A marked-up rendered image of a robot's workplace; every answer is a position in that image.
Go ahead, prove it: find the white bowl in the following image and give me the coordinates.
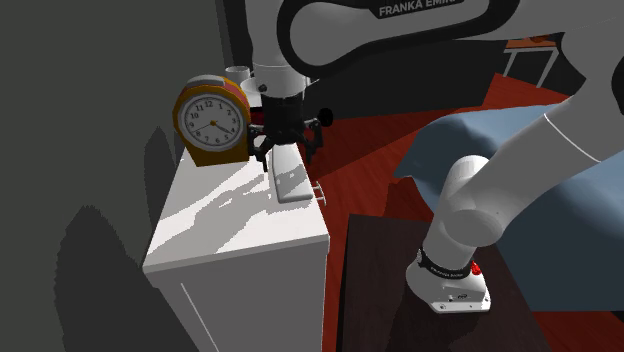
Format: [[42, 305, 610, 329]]
[[239, 77, 265, 107]]

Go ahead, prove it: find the orange table with white legs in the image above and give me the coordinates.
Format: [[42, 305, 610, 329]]
[[501, 34, 562, 90]]

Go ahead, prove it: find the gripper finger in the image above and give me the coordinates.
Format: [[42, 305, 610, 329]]
[[297, 118, 325, 165], [246, 123, 274, 173]]

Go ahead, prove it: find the grey flat remote control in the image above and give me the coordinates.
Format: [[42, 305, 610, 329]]
[[270, 144, 315, 205]]

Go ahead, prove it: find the white cup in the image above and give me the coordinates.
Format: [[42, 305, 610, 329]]
[[224, 65, 253, 87]]

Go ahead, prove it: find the dark robot stand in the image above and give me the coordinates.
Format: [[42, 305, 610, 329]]
[[335, 212, 555, 352]]

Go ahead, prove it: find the white bedside cabinet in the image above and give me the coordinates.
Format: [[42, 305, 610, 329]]
[[142, 141, 332, 352]]

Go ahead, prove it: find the orange clock with white face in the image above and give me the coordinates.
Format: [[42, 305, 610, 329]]
[[171, 73, 253, 168]]

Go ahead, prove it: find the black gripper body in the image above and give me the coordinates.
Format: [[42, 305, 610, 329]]
[[261, 93, 307, 146]]

